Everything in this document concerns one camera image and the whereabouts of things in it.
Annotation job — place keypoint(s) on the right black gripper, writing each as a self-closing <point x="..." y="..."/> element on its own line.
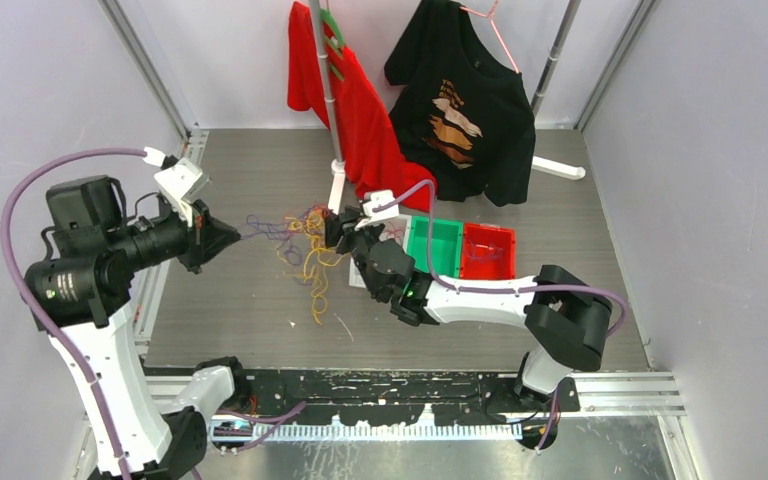
<point x="338" y="225"/>

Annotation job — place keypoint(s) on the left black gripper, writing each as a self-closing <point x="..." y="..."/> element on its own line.
<point x="206" y="237"/>

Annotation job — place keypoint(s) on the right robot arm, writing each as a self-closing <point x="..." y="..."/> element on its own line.
<point x="569" y="319"/>

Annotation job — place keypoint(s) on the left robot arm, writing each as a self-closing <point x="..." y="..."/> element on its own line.
<point x="83" y="284"/>

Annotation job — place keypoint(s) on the red t-shirt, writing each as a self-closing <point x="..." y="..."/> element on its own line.
<point x="368" y="142"/>

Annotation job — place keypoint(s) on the green plastic bin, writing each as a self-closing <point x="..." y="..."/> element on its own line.
<point x="446" y="245"/>

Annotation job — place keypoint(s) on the red plastic bin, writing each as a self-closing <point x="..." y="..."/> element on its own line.
<point x="488" y="253"/>

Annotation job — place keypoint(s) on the black printed t-shirt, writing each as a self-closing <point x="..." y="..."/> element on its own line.
<point x="461" y="114"/>

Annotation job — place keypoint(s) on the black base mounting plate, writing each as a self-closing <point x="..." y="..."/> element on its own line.
<point x="385" y="398"/>

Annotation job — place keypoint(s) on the green clothes hanger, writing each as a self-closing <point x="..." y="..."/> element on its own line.
<point x="334" y="42"/>

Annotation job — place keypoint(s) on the metal clothes rack pole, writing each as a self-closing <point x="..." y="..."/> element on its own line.
<point x="321" y="44"/>

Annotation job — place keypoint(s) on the pink clothes hanger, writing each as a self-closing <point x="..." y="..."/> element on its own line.
<point x="490" y="16"/>

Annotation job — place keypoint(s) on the right metal rack pole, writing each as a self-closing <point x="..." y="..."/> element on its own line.
<point x="554" y="54"/>

